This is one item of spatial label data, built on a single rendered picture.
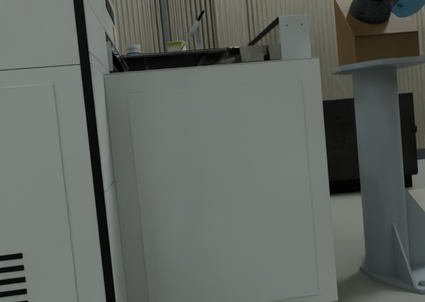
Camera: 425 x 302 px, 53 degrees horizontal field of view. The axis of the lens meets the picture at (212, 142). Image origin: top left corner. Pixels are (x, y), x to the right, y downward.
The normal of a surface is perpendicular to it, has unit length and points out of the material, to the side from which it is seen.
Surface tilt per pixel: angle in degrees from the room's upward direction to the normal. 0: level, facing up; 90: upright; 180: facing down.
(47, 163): 90
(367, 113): 90
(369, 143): 90
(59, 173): 90
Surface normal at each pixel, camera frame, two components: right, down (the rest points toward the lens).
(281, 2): 0.11, 0.04
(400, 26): 0.02, -0.62
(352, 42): -0.99, 0.10
